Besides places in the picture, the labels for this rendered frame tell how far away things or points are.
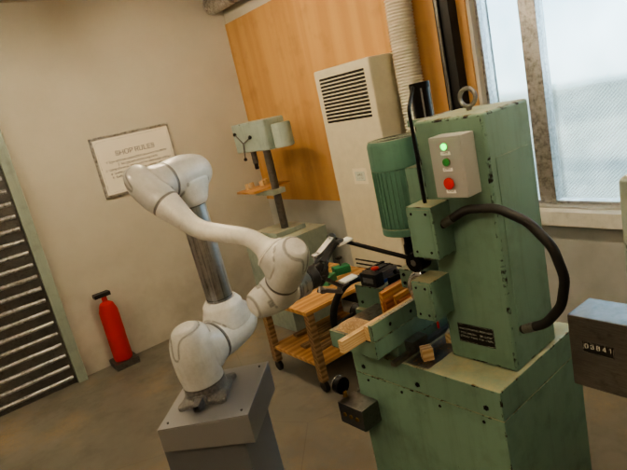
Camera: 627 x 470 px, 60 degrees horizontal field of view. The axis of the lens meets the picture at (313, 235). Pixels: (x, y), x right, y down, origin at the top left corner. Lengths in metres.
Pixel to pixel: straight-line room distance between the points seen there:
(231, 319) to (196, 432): 0.41
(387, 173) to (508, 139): 0.39
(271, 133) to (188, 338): 2.27
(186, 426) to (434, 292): 0.95
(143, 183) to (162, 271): 2.84
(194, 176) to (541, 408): 1.31
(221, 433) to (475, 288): 0.96
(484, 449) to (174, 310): 3.41
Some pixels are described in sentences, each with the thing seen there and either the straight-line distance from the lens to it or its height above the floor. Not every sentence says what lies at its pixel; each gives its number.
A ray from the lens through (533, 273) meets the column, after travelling 1.64.
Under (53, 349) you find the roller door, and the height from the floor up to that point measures 0.32.
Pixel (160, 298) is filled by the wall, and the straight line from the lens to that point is 4.65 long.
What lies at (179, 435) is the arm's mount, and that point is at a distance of 2.01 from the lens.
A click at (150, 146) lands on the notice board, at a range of 4.54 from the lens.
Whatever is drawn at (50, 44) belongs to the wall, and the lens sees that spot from 4.48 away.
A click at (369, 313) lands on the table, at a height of 0.90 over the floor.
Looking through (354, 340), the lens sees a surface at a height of 0.92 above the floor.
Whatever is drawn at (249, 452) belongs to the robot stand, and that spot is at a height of 0.53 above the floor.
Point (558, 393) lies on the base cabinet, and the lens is 1.86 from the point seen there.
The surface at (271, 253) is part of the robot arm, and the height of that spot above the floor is 1.26.
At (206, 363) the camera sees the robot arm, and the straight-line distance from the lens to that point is 1.97.
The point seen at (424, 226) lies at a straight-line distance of 1.51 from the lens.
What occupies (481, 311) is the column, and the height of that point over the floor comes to 0.97.
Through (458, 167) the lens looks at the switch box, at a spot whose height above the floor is 1.40.
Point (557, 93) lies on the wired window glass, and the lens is 2.97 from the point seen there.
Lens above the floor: 1.64
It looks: 14 degrees down
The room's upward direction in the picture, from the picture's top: 13 degrees counter-clockwise
